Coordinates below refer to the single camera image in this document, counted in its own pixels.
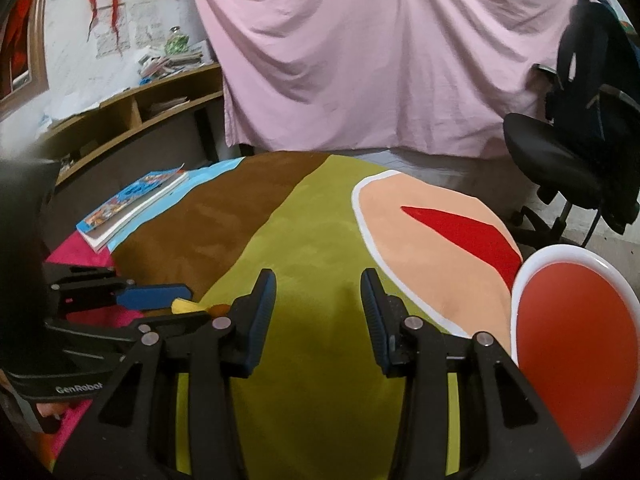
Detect wooden frame with red cloth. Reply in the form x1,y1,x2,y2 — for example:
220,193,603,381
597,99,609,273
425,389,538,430
0,0,51,111

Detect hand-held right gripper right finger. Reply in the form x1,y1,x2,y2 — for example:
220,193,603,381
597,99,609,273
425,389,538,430
360,267,583,480

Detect pink hanging sheet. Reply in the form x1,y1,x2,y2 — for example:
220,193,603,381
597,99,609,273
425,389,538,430
186,0,601,158

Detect colourful picture book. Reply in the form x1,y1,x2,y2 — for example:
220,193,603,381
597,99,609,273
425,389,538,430
76,163,190,254

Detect wooden shelf unit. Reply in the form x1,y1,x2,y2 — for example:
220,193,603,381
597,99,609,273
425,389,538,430
37,62,226,186

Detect paper sheets on wall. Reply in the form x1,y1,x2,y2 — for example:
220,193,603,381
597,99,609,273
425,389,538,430
92,2,161,56

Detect green patterned jar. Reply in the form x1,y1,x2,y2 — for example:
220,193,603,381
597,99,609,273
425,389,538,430
165,27,191,56

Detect dark blue backpack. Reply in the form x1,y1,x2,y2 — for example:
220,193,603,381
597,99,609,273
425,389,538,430
555,0,640,126

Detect red basin with white rim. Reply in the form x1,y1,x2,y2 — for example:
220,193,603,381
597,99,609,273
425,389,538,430
510,244,640,468

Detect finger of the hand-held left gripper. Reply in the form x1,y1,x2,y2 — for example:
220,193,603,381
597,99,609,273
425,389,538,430
44,262,195,313
45,310,213,343

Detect black office chair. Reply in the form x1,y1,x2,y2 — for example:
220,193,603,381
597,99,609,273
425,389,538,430
502,0,640,248

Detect pile of books and papers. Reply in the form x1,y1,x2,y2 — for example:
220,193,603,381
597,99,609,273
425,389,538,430
137,42,213,81

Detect loose white papers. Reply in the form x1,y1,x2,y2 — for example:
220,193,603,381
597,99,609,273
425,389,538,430
40,92,106,126

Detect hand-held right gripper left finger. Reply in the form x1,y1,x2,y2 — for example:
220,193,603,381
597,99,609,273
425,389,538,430
52,268,277,480

